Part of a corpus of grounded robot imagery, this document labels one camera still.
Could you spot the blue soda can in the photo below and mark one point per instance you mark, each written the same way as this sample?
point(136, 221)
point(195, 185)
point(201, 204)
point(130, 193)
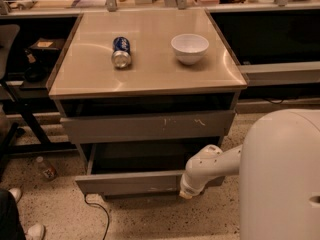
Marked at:
point(121, 56)

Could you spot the grey drawer cabinet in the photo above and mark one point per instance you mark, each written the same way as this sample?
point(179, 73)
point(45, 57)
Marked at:
point(87, 83)

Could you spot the white shoe lower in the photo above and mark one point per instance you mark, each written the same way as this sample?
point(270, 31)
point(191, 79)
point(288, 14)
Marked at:
point(35, 232)

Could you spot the plastic bottle on floor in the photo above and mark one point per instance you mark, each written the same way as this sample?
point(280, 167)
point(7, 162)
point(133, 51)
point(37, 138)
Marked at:
point(46, 168)

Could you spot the black box with label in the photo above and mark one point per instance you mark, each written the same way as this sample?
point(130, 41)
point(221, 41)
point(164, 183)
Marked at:
point(47, 49)

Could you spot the white shoe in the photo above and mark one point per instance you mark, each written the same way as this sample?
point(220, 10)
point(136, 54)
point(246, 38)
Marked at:
point(16, 193)
point(35, 232)

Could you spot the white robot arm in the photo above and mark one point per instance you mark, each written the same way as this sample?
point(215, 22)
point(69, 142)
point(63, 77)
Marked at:
point(278, 166)

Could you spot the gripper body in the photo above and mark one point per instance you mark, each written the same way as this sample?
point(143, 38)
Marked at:
point(187, 187)

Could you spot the dark trouser leg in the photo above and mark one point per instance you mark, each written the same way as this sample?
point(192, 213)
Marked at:
point(10, 226)

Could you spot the grey drawer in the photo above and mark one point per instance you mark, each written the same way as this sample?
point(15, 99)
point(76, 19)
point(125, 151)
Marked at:
point(116, 170)
point(143, 127)

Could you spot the white bowl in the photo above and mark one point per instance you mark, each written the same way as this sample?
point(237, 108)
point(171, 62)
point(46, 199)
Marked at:
point(189, 48)

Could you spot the grey top drawer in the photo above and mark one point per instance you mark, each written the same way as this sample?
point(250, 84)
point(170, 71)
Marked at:
point(143, 127)

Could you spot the white shoe upper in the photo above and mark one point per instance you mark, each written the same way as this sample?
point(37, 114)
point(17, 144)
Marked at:
point(16, 193)

